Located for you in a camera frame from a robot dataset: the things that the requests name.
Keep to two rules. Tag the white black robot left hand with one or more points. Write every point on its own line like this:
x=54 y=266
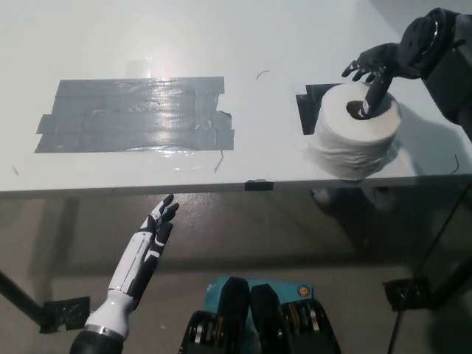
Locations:
x=132 y=269

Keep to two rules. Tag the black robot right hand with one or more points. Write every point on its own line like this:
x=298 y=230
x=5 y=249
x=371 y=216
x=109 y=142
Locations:
x=391 y=59

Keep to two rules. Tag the white toilet paper roll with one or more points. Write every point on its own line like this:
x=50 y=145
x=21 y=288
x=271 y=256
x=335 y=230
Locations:
x=332 y=129

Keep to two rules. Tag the black tape square spot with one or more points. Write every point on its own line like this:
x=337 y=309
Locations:
x=308 y=114

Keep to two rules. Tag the black teal robot body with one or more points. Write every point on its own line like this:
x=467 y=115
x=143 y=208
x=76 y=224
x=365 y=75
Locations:
x=265 y=317

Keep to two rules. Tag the clear plastic tape strip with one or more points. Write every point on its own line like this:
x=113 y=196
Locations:
x=110 y=162

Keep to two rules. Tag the black slanted table leg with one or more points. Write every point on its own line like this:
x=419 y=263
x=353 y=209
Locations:
x=18 y=298
x=453 y=284

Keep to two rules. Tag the grey white rounded foot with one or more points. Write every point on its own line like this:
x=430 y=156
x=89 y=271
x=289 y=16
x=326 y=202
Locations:
x=323 y=196

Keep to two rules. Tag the grey duct tape patch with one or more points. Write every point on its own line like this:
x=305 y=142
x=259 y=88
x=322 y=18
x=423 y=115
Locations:
x=129 y=118

